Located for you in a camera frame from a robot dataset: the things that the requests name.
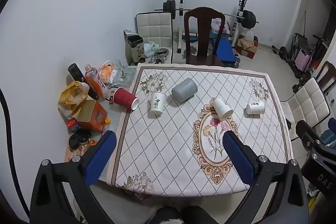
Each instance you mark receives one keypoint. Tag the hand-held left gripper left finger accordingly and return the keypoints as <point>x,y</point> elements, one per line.
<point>101,158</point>

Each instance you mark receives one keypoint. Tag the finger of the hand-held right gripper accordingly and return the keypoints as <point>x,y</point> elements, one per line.
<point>307,130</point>
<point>332,123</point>

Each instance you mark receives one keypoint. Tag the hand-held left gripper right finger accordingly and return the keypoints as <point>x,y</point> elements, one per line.
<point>239,161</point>

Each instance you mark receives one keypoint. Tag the plain white paper cup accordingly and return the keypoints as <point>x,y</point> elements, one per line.
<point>222,108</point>

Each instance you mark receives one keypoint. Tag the white cup black print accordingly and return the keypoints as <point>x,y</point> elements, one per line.
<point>255,107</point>
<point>157,104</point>

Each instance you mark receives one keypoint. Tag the red ribbed paper cup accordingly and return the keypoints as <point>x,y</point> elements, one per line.
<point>123,98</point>

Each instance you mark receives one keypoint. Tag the grey plastic cup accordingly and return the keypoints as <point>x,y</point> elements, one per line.
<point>184,89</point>

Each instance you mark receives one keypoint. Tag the white padded chair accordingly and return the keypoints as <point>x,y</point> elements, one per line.
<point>155,27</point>
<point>309,100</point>

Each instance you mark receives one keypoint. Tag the black round lid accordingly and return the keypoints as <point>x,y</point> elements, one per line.
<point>78,138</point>

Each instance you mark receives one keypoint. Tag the orange cardboard box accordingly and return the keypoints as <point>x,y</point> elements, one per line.
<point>90,113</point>

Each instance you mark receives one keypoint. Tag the dark wooden chair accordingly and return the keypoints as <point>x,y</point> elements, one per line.
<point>202,29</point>
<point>328,64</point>

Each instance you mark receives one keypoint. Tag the floral printed tablecloth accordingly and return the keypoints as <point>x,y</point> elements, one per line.
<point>162,148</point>

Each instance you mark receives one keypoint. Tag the yellow plastic bag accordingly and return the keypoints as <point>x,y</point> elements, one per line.
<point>72,96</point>

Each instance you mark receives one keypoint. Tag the person's right leg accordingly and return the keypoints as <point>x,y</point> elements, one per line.
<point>197,214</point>

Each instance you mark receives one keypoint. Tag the person's leg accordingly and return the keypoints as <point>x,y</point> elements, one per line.
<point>168,214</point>
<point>197,214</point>

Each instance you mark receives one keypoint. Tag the pink suitcase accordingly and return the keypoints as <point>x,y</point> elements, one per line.
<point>304,60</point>

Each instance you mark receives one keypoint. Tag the orange drink bottle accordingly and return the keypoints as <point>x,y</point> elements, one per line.
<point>92,79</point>

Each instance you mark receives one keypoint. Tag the black dumbbell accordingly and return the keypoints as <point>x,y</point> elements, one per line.
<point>282,52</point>

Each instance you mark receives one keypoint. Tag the glass ashtray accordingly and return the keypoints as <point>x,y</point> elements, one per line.
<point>126,77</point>

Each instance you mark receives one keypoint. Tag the orange snack bag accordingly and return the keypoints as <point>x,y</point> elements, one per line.
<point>106,73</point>

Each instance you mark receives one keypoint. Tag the person's left leg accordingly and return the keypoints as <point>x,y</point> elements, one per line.
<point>168,214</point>

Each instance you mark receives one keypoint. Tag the black bottle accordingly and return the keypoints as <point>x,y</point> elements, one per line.
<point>74,71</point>

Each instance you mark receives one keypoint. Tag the brown cardboard box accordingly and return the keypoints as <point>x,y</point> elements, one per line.
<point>246,50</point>

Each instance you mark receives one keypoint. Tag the blue weight bench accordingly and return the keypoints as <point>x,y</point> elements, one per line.
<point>225,52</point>

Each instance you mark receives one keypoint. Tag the clear plastic bag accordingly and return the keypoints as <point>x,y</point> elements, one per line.
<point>248,35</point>

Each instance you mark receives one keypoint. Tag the silver metal dish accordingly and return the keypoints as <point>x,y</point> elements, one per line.
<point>157,60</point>
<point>161,52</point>

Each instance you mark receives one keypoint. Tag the black and white gift bag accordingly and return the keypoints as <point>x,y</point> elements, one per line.
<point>135,47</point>

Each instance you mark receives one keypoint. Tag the pale green plastic bag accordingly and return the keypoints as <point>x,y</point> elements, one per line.
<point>151,48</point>

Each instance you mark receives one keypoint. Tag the barbell with black plates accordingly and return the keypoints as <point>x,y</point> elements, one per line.
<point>248,19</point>

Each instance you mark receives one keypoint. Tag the white red plastic bag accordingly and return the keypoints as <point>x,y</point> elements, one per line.
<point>219,26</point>

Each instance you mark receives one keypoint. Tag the white barbell rack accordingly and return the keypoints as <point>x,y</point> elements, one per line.
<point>181,14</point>

